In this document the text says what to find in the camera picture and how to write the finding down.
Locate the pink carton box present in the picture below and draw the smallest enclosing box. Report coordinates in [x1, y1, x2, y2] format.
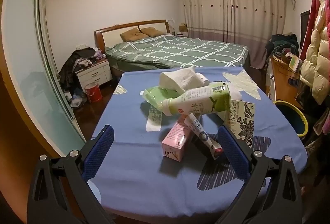
[161, 114, 194, 162]

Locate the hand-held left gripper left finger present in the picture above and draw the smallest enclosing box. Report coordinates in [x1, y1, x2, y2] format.
[27, 125, 115, 224]

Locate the blue bin with yellow rim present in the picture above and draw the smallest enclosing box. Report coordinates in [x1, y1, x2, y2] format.
[273, 100, 308, 137]

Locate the floor clutter pile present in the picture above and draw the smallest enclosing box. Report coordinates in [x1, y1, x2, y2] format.
[64, 90, 88, 108]

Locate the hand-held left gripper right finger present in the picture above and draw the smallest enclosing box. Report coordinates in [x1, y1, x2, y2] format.
[218, 125, 303, 224]

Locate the bed with green checked quilt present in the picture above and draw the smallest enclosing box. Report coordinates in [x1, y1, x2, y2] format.
[94, 20, 252, 72]

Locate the heap of clothes on desk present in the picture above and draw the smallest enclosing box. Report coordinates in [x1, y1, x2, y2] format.
[265, 33, 299, 60]

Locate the black and white flower carton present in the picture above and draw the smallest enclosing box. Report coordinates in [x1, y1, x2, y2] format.
[224, 100, 256, 148]

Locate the white wooden nightstand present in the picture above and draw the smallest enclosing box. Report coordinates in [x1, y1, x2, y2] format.
[75, 58, 112, 90]

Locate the white squeeze tube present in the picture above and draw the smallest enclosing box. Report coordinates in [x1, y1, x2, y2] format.
[186, 114, 223, 160]

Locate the blue star-print tablecloth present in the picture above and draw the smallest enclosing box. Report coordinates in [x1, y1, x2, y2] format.
[90, 66, 308, 219]

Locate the black television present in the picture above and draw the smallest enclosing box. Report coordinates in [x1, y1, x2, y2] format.
[300, 10, 311, 50]

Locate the wooden desk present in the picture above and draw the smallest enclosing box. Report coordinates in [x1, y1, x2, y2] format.
[268, 55, 303, 108]

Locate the green wet wipe packet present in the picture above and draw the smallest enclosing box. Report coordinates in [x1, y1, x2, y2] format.
[143, 87, 181, 104]

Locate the glass sliding wardrobe door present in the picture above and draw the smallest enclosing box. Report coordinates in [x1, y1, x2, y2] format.
[0, 0, 87, 144]

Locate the pile of dark clothes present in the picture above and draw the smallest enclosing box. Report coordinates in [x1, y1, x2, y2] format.
[59, 47, 106, 90]

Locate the brown pillow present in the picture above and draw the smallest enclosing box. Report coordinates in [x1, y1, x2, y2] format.
[140, 27, 165, 37]
[120, 28, 149, 42]

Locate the green framed card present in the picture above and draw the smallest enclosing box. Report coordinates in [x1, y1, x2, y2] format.
[289, 55, 301, 72]

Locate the beige and mauve curtain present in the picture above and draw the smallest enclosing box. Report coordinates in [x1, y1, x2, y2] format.
[178, 0, 286, 68]

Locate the red bucket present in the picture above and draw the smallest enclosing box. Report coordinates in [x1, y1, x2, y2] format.
[85, 82, 104, 103]

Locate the green and white plastic bottle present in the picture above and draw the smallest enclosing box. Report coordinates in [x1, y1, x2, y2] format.
[162, 83, 231, 116]

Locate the red puffer jacket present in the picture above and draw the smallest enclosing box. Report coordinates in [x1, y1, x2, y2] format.
[305, 0, 320, 57]

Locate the cream puffer jacket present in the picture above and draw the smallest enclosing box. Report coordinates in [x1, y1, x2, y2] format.
[300, 0, 330, 101]

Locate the white waffle towel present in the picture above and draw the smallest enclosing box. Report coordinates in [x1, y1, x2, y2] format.
[158, 66, 210, 94]

